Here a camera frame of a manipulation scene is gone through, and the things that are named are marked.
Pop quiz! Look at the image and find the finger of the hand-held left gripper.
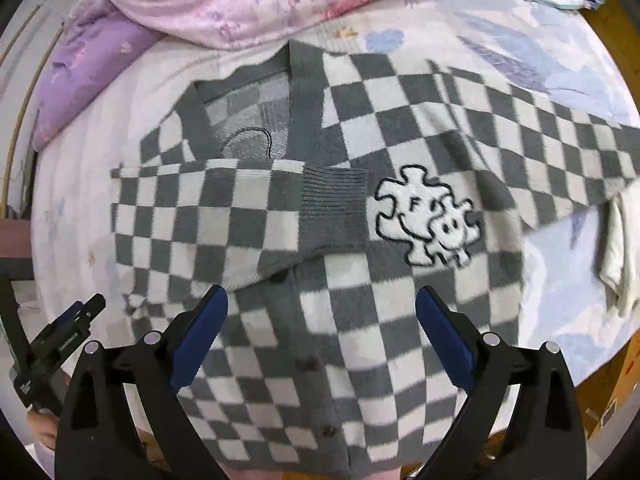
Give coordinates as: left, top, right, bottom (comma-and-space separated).
31, 294, 107, 362

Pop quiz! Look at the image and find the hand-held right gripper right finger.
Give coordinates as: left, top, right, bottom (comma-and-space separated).
415, 285, 587, 480

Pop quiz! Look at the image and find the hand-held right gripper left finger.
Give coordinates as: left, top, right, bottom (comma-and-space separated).
55, 284, 231, 480

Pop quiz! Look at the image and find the grey white checkered cardigan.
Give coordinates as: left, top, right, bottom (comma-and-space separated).
110, 39, 640, 473

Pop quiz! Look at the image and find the person's left hand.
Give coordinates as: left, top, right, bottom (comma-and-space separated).
27, 407, 58, 451

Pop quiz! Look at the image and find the dark maroon object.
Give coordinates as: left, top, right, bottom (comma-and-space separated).
0, 219, 32, 257

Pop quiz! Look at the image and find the person's pink garment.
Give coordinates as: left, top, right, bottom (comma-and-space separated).
220, 464, 406, 480

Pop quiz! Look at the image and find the white cloth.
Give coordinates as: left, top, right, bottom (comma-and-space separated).
597, 190, 640, 318

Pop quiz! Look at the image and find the purple pillow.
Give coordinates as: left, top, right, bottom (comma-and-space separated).
32, 10, 166, 151

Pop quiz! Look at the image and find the grey white checkered garment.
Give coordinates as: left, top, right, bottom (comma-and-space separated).
30, 0, 640, 441

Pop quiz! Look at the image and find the pink floral quilt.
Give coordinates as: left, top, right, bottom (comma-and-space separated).
102, 0, 506, 51

